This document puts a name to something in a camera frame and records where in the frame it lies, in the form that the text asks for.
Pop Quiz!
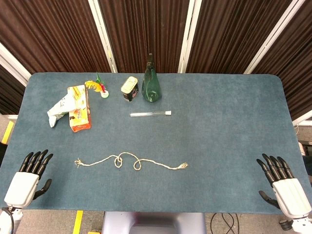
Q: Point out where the white crumpled snack bag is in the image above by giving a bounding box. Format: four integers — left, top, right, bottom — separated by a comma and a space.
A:
47, 88, 81, 128

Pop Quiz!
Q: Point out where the colourful feather shuttlecock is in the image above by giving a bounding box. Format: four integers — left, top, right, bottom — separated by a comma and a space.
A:
84, 72, 109, 99

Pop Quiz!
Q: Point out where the blue table mat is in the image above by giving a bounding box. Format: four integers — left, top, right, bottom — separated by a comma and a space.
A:
0, 72, 303, 215

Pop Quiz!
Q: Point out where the green glass bottle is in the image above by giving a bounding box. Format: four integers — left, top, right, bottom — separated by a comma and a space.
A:
142, 53, 162, 103

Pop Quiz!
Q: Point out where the clear glass test tube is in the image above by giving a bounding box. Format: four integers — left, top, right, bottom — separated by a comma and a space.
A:
130, 110, 172, 118

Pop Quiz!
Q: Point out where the white partition frame post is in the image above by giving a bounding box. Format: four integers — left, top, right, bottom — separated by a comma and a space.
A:
87, 0, 118, 74
243, 0, 307, 75
0, 42, 32, 86
177, 0, 202, 74

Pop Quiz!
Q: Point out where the black floor cable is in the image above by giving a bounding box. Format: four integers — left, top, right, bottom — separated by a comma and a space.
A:
210, 213, 242, 234

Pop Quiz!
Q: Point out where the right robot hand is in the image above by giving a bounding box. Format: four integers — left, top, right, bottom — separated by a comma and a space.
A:
256, 153, 312, 219

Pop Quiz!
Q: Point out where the black and gold tin can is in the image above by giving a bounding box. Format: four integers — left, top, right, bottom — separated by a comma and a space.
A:
120, 76, 139, 102

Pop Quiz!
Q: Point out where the beige twisted rope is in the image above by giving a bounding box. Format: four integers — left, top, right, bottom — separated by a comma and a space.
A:
74, 152, 189, 171

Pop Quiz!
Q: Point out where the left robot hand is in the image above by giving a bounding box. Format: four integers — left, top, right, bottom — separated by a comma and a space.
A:
4, 149, 54, 209

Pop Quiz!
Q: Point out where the orange biscuit box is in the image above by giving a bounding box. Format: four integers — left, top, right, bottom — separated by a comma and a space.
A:
67, 84, 93, 133

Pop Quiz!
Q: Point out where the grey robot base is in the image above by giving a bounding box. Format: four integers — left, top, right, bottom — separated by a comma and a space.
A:
101, 211, 207, 234

